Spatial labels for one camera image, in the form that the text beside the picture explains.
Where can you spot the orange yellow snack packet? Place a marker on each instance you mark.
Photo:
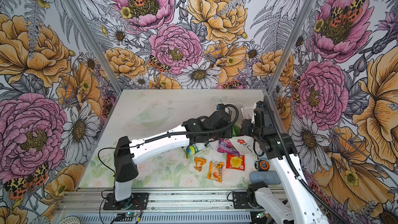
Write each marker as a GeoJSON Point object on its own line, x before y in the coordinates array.
{"type": "Point", "coordinates": [215, 171]}

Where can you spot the green white snack bag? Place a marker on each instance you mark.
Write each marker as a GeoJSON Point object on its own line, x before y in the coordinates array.
{"type": "Point", "coordinates": [191, 150]}

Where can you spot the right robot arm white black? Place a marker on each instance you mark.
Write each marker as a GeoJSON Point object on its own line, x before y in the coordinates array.
{"type": "Point", "coordinates": [283, 156]}

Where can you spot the red yellow snack packet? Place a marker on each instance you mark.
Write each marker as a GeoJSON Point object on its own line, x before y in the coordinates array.
{"type": "Point", "coordinates": [235, 162]}

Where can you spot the green Lays chips bag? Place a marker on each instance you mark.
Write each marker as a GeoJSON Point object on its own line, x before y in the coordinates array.
{"type": "Point", "coordinates": [236, 131]}

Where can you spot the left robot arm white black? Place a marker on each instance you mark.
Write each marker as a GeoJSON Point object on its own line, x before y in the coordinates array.
{"type": "Point", "coordinates": [202, 130]}

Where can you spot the black orange tape measure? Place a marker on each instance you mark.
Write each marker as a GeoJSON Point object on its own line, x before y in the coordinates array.
{"type": "Point", "coordinates": [262, 165]}

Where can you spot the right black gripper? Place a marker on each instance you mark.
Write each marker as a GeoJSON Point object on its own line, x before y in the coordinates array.
{"type": "Point", "coordinates": [244, 129]}

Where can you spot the small orange candy packet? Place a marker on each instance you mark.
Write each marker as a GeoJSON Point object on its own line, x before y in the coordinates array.
{"type": "Point", "coordinates": [199, 162]}

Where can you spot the white floral paper bag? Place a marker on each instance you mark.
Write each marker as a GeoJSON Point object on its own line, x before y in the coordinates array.
{"type": "Point", "coordinates": [245, 144]}

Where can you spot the aluminium rail frame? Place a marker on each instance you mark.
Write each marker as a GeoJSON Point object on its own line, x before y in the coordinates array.
{"type": "Point", "coordinates": [165, 206]}

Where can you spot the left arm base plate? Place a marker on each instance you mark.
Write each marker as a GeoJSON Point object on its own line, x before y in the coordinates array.
{"type": "Point", "coordinates": [137, 201]}

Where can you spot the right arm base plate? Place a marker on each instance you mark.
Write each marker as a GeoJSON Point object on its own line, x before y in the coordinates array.
{"type": "Point", "coordinates": [240, 200]}

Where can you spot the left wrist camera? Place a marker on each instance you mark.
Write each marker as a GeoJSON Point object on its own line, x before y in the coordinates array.
{"type": "Point", "coordinates": [220, 107]}

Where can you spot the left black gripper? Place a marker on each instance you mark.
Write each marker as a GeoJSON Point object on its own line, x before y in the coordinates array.
{"type": "Point", "coordinates": [228, 134]}

